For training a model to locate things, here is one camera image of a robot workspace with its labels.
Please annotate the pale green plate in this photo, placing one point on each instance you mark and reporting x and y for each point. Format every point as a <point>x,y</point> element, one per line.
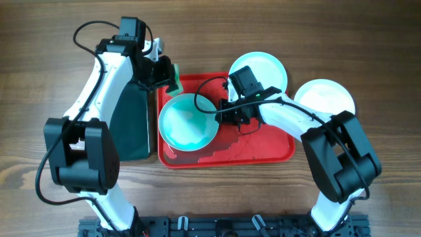
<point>183,127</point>

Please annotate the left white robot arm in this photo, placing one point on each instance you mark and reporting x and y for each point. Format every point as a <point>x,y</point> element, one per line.
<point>109,123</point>

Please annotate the black water basin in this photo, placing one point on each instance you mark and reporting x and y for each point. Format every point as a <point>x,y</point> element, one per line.
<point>130,124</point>

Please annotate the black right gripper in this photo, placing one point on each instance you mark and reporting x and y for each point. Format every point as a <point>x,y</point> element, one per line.
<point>224,117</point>

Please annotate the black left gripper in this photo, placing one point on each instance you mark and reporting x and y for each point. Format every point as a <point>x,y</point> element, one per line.
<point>166,77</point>

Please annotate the pale blue plate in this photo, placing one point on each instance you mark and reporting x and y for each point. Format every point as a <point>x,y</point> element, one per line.
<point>267,69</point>

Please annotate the red plastic tray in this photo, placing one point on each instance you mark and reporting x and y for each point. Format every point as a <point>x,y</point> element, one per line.
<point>229,147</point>

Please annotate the white ridged plate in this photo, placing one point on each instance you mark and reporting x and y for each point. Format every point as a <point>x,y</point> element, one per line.
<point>326,96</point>

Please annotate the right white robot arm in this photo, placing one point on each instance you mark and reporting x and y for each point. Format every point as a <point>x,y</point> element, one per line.
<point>342,161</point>

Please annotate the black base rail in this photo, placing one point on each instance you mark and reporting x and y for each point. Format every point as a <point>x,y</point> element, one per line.
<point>284,225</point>

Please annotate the green yellow sponge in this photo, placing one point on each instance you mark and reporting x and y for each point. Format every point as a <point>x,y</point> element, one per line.
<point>175,86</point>

